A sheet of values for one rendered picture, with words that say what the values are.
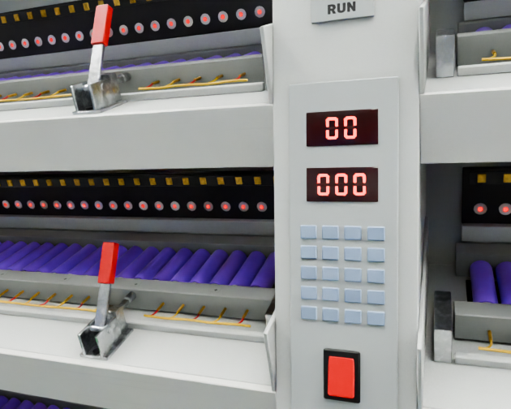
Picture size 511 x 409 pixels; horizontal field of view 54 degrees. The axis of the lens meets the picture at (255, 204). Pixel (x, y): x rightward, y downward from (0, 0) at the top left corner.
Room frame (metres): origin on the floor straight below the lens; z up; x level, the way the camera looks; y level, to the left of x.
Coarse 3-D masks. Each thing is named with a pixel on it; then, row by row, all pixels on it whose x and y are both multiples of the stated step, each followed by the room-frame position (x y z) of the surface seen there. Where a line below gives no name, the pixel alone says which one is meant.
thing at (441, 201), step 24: (0, 0) 0.68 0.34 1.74; (24, 0) 0.67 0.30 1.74; (48, 0) 0.65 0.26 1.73; (72, 0) 0.64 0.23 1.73; (432, 0) 0.49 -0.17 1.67; (456, 0) 0.49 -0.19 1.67; (432, 24) 0.49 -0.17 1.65; (456, 24) 0.49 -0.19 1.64; (432, 48) 0.49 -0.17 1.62; (192, 168) 0.58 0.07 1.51; (216, 168) 0.57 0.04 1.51; (240, 168) 0.56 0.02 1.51; (264, 168) 0.55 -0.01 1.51; (432, 168) 0.49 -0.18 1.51; (456, 168) 0.49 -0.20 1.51; (432, 192) 0.49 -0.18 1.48; (456, 192) 0.49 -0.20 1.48; (432, 216) 0.49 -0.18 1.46; (456, 216) 0.49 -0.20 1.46; (432, 240) 0.49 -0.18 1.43; (456, 240) 0.49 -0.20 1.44
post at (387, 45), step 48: (288, 0) 0.34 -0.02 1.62; (384, 0) 0.31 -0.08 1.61; (288, 48) 0.34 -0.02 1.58; (336, 48) 0.32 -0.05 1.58; (384, 48) 0.31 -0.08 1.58; (288, 96) 0.34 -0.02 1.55; (288, 144) 0.34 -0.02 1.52; (288, 192) 0.34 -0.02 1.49; (288, 240) 0.34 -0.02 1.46; (288, 288) 0.34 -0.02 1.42; (288, 336) 0.34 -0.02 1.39; (288, 384) 0.34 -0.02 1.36
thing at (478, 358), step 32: (480, 192) 0.44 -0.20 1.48; (480, 224) 0.45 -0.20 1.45; (480, 256) 0.43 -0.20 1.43; (448, 288) 0.43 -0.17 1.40; (480, 288) 0.39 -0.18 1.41; (448, 320) 0.35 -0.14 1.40; (480, 320) 0.35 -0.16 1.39; (448, 352) 0.34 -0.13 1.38; (480, 352) 0.35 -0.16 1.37; (448, 384) 0.33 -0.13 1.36; (480, 384) 0.32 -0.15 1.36
